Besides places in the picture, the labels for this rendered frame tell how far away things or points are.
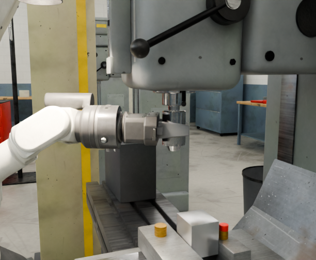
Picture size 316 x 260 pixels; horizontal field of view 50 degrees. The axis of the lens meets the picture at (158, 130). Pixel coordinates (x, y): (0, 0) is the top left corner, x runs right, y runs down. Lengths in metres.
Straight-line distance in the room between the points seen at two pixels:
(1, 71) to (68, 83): 7.38
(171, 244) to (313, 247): 0.36
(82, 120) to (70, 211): 1.89
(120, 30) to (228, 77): 0.21
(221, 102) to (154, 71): 7.37
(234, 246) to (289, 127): 0.45
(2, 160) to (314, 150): 0.70
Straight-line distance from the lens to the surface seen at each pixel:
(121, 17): 0.64
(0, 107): 5.14
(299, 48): 0.68
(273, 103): 1.02
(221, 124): 7.97
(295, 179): 0.94
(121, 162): 1.05
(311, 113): 0.91
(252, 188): 2.57
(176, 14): 0.58
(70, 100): 0.71
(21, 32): 9.72
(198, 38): 0.59
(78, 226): 2.58
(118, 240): 0.87
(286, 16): 0.66
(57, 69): 2.36
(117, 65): 0.63
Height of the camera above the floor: 1.33
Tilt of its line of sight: 9 degrees down
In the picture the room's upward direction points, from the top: straight up
